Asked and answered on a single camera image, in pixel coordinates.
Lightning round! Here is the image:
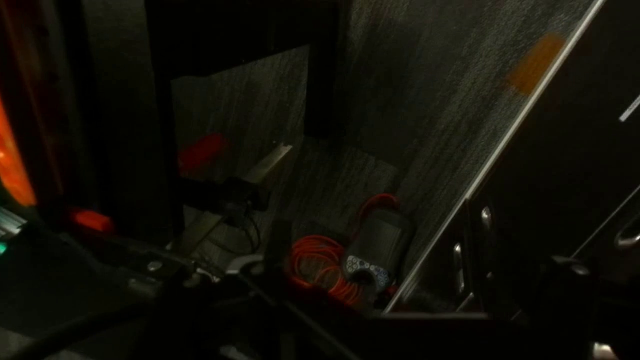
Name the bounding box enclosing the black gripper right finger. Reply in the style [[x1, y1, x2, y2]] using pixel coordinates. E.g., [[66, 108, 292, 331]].
[[532, 256, 640, 360]]

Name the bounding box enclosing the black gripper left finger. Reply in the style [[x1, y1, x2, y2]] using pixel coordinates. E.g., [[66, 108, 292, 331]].
[[18, 266, 347, 360]]

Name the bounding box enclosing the grey canister red trim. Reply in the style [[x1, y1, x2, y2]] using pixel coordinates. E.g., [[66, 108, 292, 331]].
[[346, 192, 415, 282]]

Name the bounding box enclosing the coiled orange extension cord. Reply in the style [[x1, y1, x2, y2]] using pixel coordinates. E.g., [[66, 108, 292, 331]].
[[285, 236, 376, 308]]

